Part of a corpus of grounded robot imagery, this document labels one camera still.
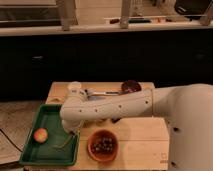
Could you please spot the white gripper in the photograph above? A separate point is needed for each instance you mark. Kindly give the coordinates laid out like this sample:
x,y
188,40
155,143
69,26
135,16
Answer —
x,y
72,126

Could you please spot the green chili pepper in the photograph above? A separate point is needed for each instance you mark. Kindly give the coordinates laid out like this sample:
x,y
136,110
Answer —
x,y
69,138

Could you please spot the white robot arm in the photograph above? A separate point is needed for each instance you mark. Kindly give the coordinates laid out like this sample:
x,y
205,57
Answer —
x,y
189,108

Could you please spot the red yellow apple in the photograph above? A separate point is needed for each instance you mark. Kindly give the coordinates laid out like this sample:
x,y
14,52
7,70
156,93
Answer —
x,y
40,135

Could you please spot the orange bowl of dark berries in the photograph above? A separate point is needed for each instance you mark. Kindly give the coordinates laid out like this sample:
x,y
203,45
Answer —
x,y
102,146

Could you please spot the white round container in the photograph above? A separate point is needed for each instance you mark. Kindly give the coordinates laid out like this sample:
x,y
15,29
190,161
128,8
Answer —
x,y
74,85

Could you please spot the dark red bowl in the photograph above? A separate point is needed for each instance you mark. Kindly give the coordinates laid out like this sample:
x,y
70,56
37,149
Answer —
x,y
130,86

